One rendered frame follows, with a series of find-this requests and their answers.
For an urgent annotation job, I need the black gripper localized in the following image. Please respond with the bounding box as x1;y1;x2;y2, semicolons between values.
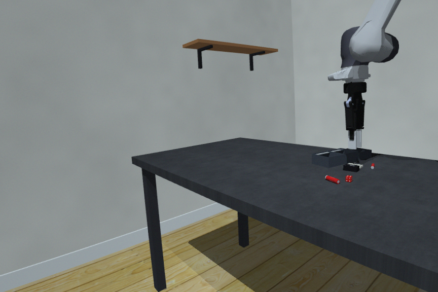
344;82;367;150

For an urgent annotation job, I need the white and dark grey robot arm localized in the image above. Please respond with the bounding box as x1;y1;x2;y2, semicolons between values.
328;0;401;83

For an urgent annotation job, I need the dark grey three-compartment bin rack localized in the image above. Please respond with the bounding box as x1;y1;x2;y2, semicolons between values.
312;148;372;168

